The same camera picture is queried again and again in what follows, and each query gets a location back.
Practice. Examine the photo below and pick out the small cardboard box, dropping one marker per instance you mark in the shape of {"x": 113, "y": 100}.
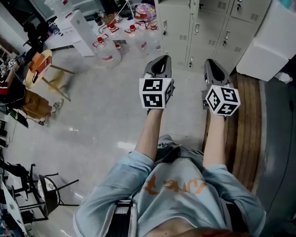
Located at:
{"x": 109, "y": 20}

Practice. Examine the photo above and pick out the black metal chair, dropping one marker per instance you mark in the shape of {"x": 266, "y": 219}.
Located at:
{"x": 27, "y": 179}

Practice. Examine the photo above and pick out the large white box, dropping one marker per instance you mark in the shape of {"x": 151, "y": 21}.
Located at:
{"x": 269, "y": 46}

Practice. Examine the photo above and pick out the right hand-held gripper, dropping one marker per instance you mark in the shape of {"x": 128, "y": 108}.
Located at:
{"x": 223, "y": 100}

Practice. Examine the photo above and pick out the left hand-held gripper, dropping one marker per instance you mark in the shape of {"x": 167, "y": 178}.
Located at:
{"x": 153, "y": 92}

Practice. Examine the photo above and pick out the orange box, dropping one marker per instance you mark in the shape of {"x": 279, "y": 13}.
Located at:
{"x": 40, "y": 63}

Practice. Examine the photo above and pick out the light blue printed shirt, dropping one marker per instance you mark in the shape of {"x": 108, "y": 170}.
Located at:
{"x": 175, "y": 206}

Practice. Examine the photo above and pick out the black office chair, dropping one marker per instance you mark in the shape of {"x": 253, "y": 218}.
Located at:
{"x": 37, "y": 33}

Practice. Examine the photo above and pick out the grey trousers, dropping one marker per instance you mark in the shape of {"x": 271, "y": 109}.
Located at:
{"x": 187, "y": 152}

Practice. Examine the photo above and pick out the colourful patterned helmet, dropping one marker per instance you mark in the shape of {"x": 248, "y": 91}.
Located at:
{"x": 145, "y": 12}

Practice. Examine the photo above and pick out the white water dispenser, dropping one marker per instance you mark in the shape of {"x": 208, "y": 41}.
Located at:
{"x": 82, "y": 33}

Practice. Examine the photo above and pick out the grey metal lockers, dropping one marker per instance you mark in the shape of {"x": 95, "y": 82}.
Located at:
{"x": 172, "y": 13}

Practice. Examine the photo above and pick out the black flask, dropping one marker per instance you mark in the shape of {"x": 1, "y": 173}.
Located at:
{"x": 98, "y": 20}

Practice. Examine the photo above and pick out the person's left forearm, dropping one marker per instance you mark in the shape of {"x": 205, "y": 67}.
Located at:
{"x": 150, "y": 132}

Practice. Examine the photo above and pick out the clear red-capped water bottle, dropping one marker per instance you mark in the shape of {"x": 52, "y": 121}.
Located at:
{"x": 117, "y": 37}
{"x": 138, "y": 43}
{"x": 108, "y": 53}
{"x": 154, "y": 39}

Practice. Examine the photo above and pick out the round wooden stool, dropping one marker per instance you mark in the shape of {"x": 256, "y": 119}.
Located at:
{"x": 27, "y": 79}

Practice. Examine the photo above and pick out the white table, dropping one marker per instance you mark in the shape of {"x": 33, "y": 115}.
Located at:
{"x": 64, "y": 39}

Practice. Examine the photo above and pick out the small blue box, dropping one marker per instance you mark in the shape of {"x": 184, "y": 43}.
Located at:
{"x": 54, "y": 28}

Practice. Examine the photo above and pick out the person's right forearm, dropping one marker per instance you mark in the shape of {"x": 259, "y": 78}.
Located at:
{"x": 214, "y": 142}

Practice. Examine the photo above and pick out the black metal stool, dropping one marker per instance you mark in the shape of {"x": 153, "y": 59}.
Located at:
{"x": 49, "y": 194}

